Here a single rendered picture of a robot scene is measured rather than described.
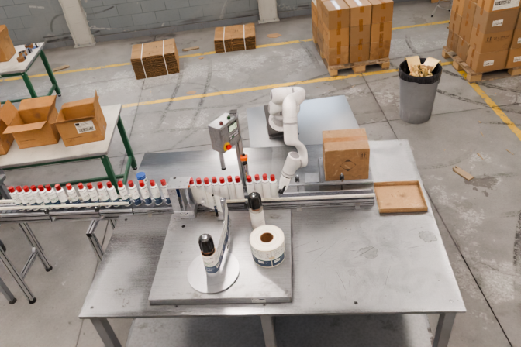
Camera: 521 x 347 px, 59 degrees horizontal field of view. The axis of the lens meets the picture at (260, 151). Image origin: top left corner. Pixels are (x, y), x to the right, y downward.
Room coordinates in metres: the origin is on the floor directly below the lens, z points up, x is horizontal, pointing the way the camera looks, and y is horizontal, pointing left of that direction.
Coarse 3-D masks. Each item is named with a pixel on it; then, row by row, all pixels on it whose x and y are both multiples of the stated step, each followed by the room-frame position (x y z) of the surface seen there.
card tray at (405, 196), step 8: (376, 184) 2.31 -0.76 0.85; (384, 184) 2.31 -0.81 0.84; (392, 184) 2.30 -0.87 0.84; (400, 184) 2.29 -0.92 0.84; (408, 184) 2.28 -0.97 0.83; (416, 184) 2.27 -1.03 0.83; (376, 192) 2.25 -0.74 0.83; (384, 192) 2.24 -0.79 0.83; (392, 192) 2.23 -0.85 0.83; (400, 192) 2.22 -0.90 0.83; (408, 192) 2.21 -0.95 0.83; (416, 192) 2.20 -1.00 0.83; (384, 200) 2.17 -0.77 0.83; (392, 200) 2.16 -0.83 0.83; (400, 200) 2.15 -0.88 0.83; (408, 200) 2.14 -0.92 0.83; (416, 200) 2.13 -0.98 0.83; (424, 200) 2.09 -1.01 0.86; (384, 208) 2.06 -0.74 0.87; (392, 208) 2.05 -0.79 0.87; (400, 208) 2.04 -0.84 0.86; (408, 208) 2.04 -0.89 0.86; (416, 208) 2.03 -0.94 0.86; (424, 208) 2.02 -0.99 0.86
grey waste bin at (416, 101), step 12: (408, 84) 4.14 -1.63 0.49; (420, 84) 4.07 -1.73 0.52; (432, 84) 4.07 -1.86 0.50; (408, 96) 4.15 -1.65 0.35; (420, 96) 4.08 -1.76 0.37; (432, 96) 4.09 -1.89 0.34; (408, 108) 4.15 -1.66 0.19; (420, 108) 4.08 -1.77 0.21; (432, 108) 4.16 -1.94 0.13; (408, 120) 4.14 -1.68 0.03; (420, 120) 4.09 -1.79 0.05
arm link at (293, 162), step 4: (292, 152) 2.29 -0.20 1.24; (288, 156) 2.24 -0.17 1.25; (292, 156) 2.24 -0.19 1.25; (296, 156) 2.24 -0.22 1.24; (300, 156) 2.25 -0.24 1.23; (288, 160) 2.23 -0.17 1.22; (292, 160) 2.22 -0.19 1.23; (296, 160) 2.22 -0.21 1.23; (300, 160) 2.26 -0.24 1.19; (288, 164) 2.23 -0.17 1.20; (292, 164) 2.22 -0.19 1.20; (296, 164) 2.22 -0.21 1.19; (300, 164) 2.24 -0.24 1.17; (284, 168) 2.25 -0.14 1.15; (288, 168) 2.22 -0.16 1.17; (292, 168) 2.22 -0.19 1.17; (296, 168) 2.23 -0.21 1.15; (288, 172) 2.22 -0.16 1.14; (292, 172) 2.22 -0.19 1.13
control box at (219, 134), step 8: (216, 120) 2.41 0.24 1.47; (224, 120) 2.40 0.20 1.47; (232, 120) 2.39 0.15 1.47; (216, 128) 2.32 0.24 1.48; (224, 128) 2.33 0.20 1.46; (216, 136) 2.32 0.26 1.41; (224, 136) 2.32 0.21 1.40; (216, 144) 2.33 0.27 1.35; (224, 144) 2.31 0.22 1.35; (232, 144) 2.36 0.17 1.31; (224, 152) 2.31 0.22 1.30
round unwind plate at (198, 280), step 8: (200, 256) 1.84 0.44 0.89; (224, 256) 1.82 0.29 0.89; (232, 256) 1.81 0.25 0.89; (192, 264) 1.79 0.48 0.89; (200, 264) 1.78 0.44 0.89; (224, 264) 1.76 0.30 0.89; (232, 264) 1.75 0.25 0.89; (192, 272) 1.73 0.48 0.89; (200, 272) 1.73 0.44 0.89; (224, 272) 1.70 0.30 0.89; (232, 272) 1.70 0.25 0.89; (192, 280) 1.67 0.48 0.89; (200, 280) 1.67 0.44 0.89; (208, 280) 1.66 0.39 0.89; (216, 280) 1.65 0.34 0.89; (224, 280) 1.64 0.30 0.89; (232, 280) 1.64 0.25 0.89; (200, 288) 1.61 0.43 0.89; (208, 288) 1.61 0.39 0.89; (216, 288) 1.60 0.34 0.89; (224, 288) 1.59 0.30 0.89
